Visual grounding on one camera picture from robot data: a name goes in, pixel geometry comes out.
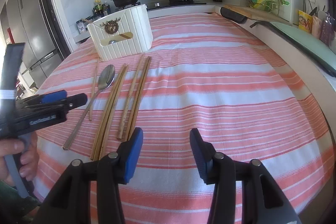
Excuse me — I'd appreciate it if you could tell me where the cream utensil holder box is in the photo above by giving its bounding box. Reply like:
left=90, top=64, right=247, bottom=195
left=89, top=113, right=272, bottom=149
left=87, top=5, right=153, bottom=61

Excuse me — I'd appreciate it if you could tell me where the steel spoon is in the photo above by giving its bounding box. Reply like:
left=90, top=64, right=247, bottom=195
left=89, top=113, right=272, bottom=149
left=62, top=65, right=116, bottom=150
left=108, top=40, right=118, bottom=45

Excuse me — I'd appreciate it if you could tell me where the purple soap bottle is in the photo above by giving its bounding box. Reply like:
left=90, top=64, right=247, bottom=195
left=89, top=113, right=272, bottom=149
left=319, top=13, right=335, bottom=46

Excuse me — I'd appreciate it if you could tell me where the yellow printed cup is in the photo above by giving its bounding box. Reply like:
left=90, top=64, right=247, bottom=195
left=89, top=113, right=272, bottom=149
left=298, top=10, right=313, bottom=33

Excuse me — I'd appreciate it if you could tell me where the yellow green plastic bag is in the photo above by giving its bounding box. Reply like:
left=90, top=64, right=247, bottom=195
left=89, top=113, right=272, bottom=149
left=248, top=0, right=278, bottom=12

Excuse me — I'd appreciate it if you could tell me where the spice jar rack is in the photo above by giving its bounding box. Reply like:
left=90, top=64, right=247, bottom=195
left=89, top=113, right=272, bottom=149
left=76, top=16, right=94, bottom=34

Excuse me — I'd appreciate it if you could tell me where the striped pink white tablecloth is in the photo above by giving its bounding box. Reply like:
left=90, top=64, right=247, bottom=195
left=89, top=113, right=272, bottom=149
left=32, top=12, right=334, bottom=224

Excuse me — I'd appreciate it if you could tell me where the black gas cooktop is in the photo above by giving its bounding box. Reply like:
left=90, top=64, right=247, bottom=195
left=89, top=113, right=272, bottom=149
left=146, top=0, right=206, bottom=10

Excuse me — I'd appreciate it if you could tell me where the person's left hand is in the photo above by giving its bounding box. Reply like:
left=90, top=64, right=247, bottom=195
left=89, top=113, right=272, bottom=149
left=0, top=132, right=39, bottom=186

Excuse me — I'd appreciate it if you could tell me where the sauce bottles group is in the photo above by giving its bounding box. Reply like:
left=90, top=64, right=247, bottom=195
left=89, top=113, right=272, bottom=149
left=93, top=0, right=111, bottom=17

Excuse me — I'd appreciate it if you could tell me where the green cutting board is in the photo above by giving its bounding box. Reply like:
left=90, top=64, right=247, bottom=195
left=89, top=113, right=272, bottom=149
left=269, top=22, right=335, bottom=77

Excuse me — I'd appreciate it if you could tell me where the wooden cutting board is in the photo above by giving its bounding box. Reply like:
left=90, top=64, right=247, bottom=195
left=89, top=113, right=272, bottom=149
left=223, top=5, right=292, bottom=26

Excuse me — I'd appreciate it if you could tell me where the single wooden chopstick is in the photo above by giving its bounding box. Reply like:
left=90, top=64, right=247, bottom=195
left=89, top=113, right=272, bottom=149
left=88, top=58, right=100, bottom=121

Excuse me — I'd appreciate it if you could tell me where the white knife block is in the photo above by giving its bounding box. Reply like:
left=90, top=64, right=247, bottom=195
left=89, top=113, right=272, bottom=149
left=278, top=0, right=303, bottom=25

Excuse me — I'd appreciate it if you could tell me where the grey steel refrigerator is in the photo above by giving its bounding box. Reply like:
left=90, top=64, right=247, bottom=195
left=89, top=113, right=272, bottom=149
left=6, top=0, right=63, bottom=88

